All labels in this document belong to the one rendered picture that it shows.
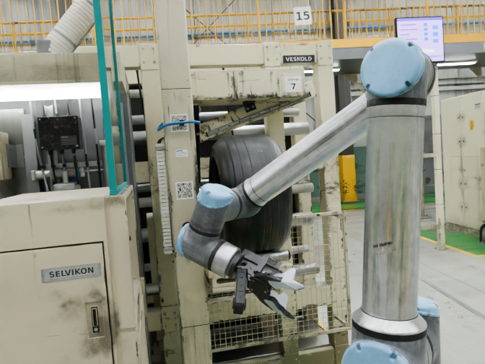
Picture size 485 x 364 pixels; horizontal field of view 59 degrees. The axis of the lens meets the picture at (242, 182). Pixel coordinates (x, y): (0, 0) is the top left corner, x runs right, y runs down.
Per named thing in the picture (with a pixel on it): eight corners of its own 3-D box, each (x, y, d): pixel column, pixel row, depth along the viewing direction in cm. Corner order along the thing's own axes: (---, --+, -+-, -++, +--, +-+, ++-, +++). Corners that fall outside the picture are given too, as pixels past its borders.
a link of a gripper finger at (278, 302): (302, 305, 117) (279, 281, 115) (292, 322, 113) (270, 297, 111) (294, 307, 119) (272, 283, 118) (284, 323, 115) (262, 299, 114)
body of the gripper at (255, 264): (284, 263, 113) (245, 243, 116) (269, 287, 107) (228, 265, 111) (281, 279, 118) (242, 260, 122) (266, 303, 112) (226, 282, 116)
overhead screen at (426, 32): (398, 63, 517) (395, 17, 513) (395, 65, 522) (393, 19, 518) (444, 61, 523) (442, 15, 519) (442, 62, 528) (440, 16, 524)
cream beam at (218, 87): (190, 100, 209) (187, 70, 209) (185, 107, 234) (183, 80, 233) (307, 96, 222) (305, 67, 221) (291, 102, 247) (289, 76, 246)
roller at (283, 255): (212, 270, 181) (211, 259, 181) (211, 268, 186) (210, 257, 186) (291, 260, 189) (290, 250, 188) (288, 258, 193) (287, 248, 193)
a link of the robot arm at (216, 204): (220, 180, 122) (208, 218, 126) (194, 181, 113) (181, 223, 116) (245, 193, 118) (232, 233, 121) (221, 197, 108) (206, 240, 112)
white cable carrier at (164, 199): (164, 253, 186) (155, 144, 183) (164, 251, 190) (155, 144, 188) (175, 253, 187) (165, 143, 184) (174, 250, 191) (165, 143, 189)
